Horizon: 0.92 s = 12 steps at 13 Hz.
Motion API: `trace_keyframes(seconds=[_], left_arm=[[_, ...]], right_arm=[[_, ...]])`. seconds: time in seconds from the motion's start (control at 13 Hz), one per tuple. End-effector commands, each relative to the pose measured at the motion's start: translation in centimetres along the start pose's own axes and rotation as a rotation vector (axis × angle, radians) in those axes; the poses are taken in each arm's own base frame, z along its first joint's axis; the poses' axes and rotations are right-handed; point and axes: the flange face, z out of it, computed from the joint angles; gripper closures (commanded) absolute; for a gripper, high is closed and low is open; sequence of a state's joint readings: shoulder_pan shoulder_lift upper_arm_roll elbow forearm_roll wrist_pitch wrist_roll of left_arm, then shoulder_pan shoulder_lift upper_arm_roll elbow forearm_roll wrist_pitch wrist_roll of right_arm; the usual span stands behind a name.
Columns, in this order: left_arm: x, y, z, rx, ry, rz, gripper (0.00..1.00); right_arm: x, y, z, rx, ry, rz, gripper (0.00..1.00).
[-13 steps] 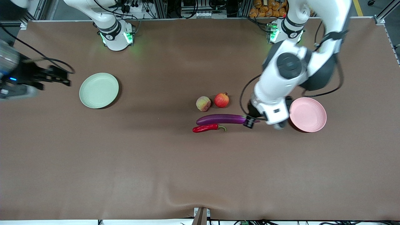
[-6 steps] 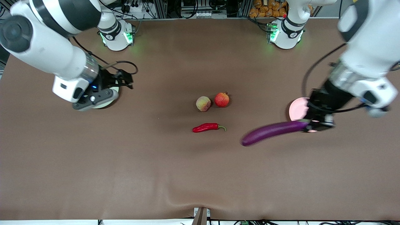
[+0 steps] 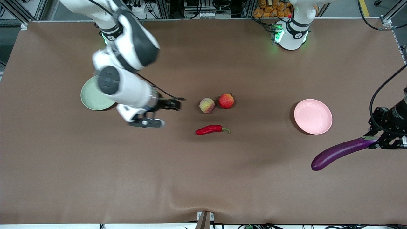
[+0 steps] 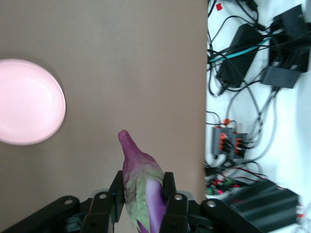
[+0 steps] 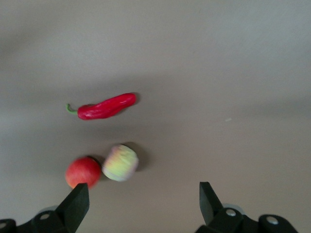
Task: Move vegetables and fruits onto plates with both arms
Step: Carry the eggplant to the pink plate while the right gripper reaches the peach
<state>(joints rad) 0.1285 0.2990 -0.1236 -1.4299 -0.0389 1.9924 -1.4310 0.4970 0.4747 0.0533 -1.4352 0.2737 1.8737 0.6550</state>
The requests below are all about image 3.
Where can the red chili pepper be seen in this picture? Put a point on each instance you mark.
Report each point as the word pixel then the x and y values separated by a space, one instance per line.
pixel 210 129

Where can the pale green round plate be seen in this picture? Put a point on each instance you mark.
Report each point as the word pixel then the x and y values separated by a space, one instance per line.
pixel 90 98

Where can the metal table edge bracket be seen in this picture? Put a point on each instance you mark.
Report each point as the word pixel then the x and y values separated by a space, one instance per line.
pixel 204 220

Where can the grey electronics rack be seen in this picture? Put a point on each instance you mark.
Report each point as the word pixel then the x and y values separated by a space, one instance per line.
pixel 203 8

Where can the pile of orange objects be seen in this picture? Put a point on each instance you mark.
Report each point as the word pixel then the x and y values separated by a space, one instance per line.
pixel 273 9

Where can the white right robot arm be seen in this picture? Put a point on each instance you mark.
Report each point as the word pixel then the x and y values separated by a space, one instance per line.
pixel 133 86

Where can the white power strip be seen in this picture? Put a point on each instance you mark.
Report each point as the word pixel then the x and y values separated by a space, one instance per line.
pixel 140 7

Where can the pink round plate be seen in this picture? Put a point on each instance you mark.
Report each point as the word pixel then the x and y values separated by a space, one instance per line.
pixel 313 117

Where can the red apple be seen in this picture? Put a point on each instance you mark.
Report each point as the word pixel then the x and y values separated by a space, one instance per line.
pixel 226 101

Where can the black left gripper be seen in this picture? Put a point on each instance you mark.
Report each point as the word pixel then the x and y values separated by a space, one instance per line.
pixel 388 122

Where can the aluminium frame post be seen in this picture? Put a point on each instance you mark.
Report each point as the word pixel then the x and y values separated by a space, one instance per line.
pixel 17 12
pixel 392 16

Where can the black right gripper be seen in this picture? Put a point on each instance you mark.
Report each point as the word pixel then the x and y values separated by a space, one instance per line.
pixel 164 104

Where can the long purple eggplant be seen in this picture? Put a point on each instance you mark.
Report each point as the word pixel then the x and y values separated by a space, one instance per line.
pixel 337 152

